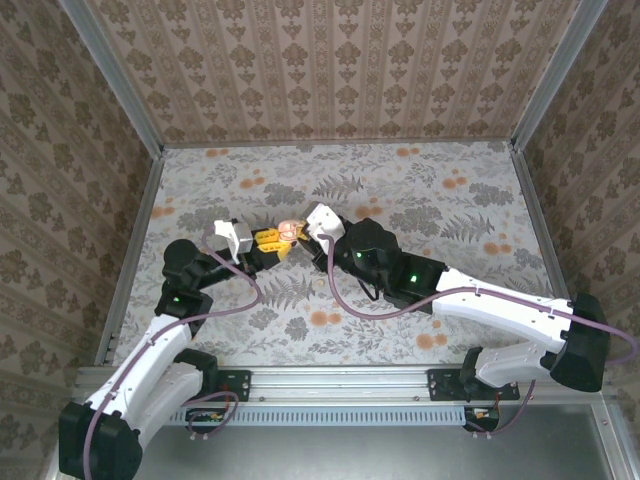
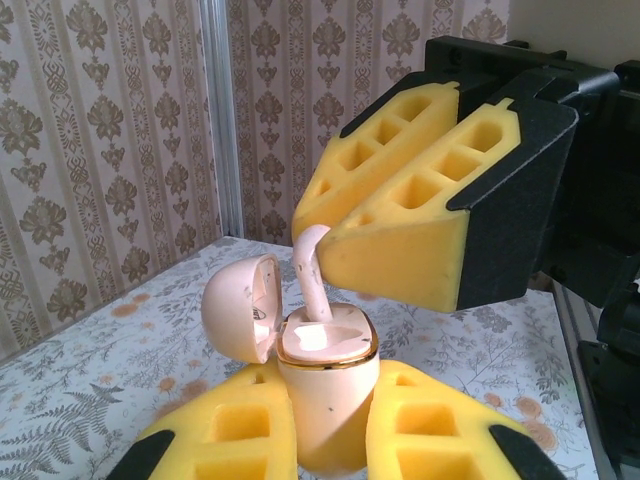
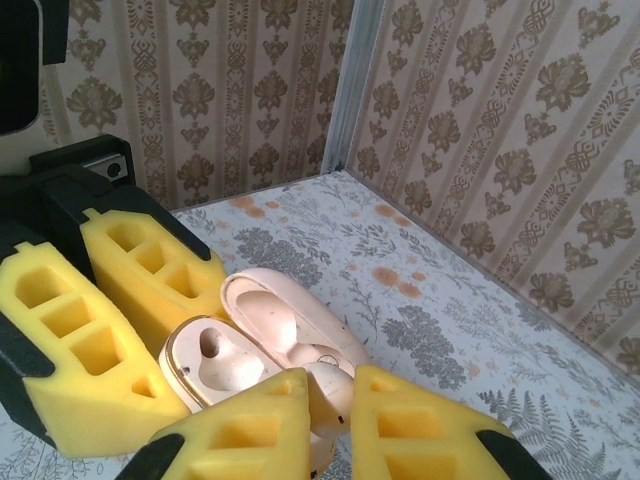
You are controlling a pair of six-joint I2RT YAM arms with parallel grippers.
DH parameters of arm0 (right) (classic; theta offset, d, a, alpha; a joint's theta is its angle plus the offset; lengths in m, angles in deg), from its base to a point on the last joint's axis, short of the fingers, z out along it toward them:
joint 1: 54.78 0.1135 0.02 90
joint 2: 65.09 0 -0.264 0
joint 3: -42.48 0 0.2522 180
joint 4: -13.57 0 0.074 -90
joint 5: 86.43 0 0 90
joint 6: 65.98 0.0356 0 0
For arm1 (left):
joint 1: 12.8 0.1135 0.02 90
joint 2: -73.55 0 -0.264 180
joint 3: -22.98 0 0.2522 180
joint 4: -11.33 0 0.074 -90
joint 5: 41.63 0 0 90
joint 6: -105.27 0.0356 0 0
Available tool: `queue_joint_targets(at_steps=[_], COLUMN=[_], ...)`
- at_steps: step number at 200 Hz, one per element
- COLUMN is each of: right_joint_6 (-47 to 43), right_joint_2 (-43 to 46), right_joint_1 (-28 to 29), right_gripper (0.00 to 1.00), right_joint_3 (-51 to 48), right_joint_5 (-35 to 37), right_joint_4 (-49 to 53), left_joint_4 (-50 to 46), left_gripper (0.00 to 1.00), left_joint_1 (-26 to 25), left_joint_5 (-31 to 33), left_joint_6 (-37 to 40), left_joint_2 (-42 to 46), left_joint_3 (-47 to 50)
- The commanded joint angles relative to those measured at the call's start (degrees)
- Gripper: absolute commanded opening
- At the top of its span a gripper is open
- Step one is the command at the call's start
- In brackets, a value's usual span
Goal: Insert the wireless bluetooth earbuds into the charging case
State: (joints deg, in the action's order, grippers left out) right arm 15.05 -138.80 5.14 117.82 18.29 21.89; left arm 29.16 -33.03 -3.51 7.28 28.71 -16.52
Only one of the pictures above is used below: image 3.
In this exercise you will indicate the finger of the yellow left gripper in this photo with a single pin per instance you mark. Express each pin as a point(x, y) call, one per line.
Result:
point(115, 280)
point(65, 400)

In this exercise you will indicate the pink earbud charging case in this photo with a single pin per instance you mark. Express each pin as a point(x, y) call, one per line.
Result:
point(260, 310)

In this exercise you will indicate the aluminium corner post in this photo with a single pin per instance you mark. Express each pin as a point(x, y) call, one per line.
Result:
point(352, 85)

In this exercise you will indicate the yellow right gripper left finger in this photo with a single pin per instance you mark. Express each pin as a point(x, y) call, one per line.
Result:
point(240, 435)

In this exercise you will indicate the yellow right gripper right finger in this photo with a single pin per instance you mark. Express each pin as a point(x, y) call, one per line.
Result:
point(415, 445)

